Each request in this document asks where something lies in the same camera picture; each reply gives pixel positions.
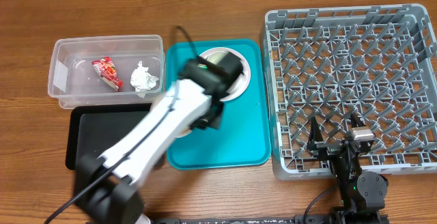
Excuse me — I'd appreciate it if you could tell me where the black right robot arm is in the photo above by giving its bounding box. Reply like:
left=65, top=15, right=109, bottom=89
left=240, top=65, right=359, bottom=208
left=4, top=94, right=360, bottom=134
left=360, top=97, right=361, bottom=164
left=302, top=113, right=389, bottom=224

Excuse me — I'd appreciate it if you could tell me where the white tissue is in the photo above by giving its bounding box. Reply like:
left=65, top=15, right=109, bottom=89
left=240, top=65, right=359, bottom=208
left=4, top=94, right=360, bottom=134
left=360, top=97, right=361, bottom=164
left=130, top=61, right=159, bottom=98

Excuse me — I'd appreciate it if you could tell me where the red snack wrapper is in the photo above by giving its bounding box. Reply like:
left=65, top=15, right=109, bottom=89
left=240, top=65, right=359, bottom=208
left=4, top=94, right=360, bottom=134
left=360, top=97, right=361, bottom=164
left=91, top=57, right=123, bottom=92

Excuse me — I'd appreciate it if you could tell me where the small pink-white dish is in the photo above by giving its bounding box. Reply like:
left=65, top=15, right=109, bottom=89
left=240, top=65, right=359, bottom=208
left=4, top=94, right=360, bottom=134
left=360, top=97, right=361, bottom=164
left=176, top=130, right=192, bottom=138

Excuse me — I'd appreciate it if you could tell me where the grey-white bowl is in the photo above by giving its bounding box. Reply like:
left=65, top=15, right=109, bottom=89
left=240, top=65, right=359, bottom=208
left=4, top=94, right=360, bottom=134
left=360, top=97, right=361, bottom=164
left=200, top=47, right=240, bottom=67

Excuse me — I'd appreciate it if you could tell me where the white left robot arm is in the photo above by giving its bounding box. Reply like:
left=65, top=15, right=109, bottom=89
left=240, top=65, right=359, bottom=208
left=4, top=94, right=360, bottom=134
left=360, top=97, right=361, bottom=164
left=45, top=51, right=243, bottom=223

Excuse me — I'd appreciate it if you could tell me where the large white plate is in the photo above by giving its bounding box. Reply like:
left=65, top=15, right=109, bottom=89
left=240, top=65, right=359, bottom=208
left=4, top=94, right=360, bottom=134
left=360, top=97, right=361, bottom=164
left=197, top=46, right=252, bottom=102

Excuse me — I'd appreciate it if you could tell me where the grey dishwasher rack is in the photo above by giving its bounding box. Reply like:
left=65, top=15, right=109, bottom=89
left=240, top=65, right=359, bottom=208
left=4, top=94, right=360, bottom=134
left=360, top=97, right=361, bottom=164
left=262, top=4, right=436, bottom=180

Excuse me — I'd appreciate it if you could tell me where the black plastic tray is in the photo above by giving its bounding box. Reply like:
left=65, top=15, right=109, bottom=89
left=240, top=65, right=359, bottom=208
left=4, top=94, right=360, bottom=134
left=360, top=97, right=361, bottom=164
left=65, top=103, right=151, bottom=170

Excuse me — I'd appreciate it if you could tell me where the clear plastic bin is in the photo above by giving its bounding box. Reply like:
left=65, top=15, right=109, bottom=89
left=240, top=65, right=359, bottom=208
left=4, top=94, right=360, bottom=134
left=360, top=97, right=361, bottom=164
left=48, top=35, right=165, bottom=109

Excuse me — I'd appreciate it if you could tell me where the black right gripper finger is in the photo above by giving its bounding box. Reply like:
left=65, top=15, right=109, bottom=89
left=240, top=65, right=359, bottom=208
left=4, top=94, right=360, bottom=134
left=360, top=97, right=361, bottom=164
left=350, top=113, right=366, bottom=128
left=309, top=116, right=324, bottom=143

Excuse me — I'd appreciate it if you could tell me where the teal serving tray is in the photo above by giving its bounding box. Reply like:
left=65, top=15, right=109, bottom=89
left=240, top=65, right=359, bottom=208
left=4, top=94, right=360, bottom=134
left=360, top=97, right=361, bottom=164
left=167, top=39, right=271, bottom=170

